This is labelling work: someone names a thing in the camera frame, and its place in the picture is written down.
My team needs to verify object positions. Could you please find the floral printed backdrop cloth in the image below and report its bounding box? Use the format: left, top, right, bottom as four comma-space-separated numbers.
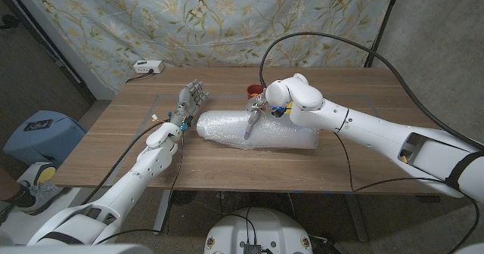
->
20, 0, 400, 94

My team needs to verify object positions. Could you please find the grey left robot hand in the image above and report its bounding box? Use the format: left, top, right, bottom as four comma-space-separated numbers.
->
169, 79, 209, 129

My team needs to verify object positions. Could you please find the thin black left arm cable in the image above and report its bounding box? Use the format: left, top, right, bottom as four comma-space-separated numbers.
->
94, 129, 186, 246

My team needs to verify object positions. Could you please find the red cup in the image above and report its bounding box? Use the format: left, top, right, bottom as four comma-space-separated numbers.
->
247, 83, 265, 100

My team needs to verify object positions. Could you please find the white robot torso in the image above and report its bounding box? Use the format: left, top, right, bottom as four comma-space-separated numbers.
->
203, 207, 314, 254

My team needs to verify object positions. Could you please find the white power strip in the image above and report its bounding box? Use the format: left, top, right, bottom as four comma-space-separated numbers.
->
133, 60, 166, 75

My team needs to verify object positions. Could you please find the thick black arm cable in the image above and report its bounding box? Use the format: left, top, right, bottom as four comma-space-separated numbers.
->
259, 32, 484, 151
81, 119, 171, 206

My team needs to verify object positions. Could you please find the grey white sneaker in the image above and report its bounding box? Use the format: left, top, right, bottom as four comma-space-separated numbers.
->
13, 178, 64, 215

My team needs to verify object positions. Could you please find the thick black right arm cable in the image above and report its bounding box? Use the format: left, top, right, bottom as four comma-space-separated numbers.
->
259, 32, 484, 151

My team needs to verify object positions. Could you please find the black backdrop stand pole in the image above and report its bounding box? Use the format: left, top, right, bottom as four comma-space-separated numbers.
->
364, 0, 402, 68

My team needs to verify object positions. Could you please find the bubble wrap roll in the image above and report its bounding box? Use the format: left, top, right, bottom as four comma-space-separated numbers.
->
195, 109, 321, 151

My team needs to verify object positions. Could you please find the black power strip cord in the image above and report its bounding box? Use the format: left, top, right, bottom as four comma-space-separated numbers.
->
126, 70, 154, 84

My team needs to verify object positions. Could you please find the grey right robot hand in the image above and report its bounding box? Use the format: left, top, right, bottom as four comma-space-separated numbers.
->
244, 94, 271, 141

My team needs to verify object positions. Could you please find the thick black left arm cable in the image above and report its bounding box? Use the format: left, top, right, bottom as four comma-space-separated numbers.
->
81, 119, 171, 206

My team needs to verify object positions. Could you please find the grey table leg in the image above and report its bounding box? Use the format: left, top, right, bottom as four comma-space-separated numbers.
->
153, 189, 175, 235
346, 194, 370, 243

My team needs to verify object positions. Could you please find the person bare lower leg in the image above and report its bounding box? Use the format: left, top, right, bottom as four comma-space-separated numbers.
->
0, 170, 20, 206

